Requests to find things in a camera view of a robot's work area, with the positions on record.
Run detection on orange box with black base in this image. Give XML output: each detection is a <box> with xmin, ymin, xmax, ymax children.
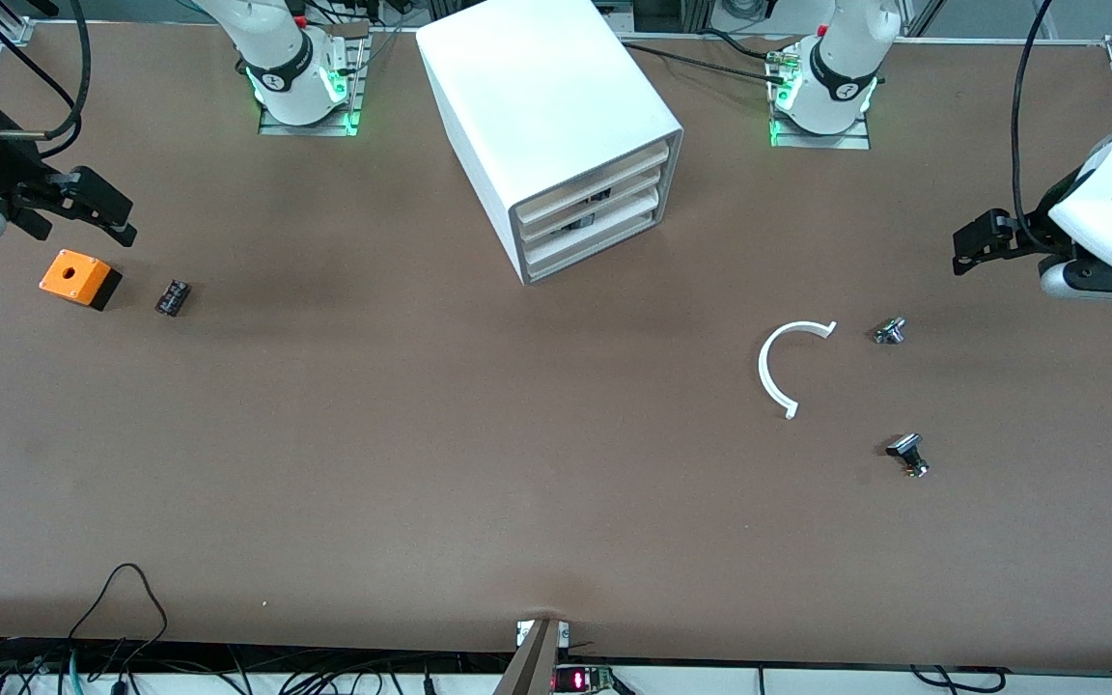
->
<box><xmin>39</xmin><ymin>249</ymin><xmax>124</xmax><ymax>312</ymax></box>

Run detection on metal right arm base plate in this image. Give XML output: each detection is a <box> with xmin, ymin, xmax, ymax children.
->
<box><xmin>258</xmin><ymin>37</ymin><xmax>365</xmax><ymax>137</ymax></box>

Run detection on white curved plastic arc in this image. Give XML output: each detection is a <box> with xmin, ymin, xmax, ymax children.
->
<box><xmin>758</xmin><ymin>320</ymin><xmax>839</xmax><ymax>421</ymax></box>

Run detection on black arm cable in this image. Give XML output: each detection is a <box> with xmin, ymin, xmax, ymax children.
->
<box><xmin>1011</xmin><ymin>0</ymin><xmax>1059</xmax><ymax>250</ymax></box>
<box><xmin>0</xmin><ymin>0</ymin><xmax>94</xmax><ymax>160</ymax></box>

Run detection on device with red display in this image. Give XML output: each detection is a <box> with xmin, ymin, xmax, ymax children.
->
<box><xmin>553</xmin><ymin>664</ymin><xmax>617</xmax><ymax>695</ymax></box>

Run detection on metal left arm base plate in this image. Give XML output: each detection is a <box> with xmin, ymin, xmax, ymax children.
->
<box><xmin>769</xmin><ymin>53</ymin><xmax>873</xmax><ymax>151</ymax></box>

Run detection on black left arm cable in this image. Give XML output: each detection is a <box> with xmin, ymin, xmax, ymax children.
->
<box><xmin>1011</xmin><ymin>0</ymin><xmax>1059</xmax><ymax>250</ymax></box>

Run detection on black table cable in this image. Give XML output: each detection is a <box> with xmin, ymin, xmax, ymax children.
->
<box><xmin>697</xmin><ymin>27</ymin><xmax>781</xmax><ymax>63</ymax></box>
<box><xmin>620</xmin><ymin>42</ymin><xmax>789</xmax><ymax>88</ymax></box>

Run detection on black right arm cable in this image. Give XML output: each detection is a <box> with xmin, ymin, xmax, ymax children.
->
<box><xmin>0</xmin><ymin>0</ymin><xmax>94</xmax><ymax>160</ymax></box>

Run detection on black knob switch part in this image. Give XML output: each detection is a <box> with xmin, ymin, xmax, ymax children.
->
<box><xmin>885</xmin><ymin>432</ymin><xmax>931</xmax><ymax>480</ymax></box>

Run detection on grey metal bracket post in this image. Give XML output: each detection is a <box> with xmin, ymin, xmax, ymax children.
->
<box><xmin>492</xmin><ymin>618</ymin><xmax>563</xmax><ymax>695</ymax></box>

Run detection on thin black looped cable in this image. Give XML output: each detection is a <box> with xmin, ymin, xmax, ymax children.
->
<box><xmin>67</xmin><ymin>563</ymin><xmax>170</xmax><ymax>669</ymax></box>

